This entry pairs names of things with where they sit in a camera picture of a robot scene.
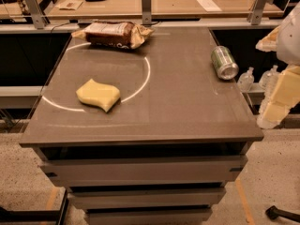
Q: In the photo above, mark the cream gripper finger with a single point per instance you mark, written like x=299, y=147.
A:
x=282, y=93
x=269, y=43

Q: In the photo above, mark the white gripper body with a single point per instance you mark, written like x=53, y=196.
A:
x=290, y=41

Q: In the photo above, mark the green soda can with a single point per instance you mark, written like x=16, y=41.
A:
x=224, y=63

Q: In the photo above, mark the clear bottle right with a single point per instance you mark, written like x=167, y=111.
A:
x=267, y=76

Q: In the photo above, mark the white paper sheet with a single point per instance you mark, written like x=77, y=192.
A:
x=209, y=5

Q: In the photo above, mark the grey drawer cabinet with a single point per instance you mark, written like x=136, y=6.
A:
x=164, y=152

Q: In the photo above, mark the black chair caster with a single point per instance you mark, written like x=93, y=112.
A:
x=274, y=213

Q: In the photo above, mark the brown chip bag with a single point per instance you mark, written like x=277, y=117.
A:
x=123, y=35

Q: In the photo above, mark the yellow sponge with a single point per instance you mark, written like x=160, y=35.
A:
x=98, y=94

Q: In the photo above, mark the wooden back desk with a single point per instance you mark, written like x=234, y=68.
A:
x=161, y=9

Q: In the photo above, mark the small paper card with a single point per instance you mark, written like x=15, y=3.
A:
x=70, y=5

